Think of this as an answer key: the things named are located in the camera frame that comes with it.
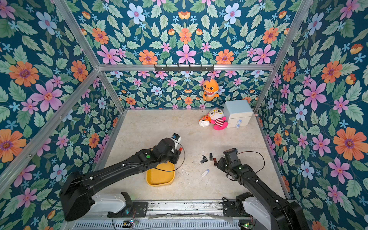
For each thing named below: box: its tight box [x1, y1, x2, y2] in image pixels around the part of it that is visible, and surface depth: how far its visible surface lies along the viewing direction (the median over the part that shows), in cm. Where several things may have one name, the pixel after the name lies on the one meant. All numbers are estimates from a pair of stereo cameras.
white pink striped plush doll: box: [207, 107, 229, 131], surface depth 109 cm
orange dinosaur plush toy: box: [203, 77, 220, 102], surface depth 100 cm
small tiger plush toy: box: [198, 115, 211, 127], surface depth 107 cm
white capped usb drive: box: [200, 168, 210, 178], surface depth 88 cm
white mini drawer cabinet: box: [223, 99, 253, 129], surface depth 103 cm
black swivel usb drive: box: [200, 154, 209, 164], surface depth 93 cm
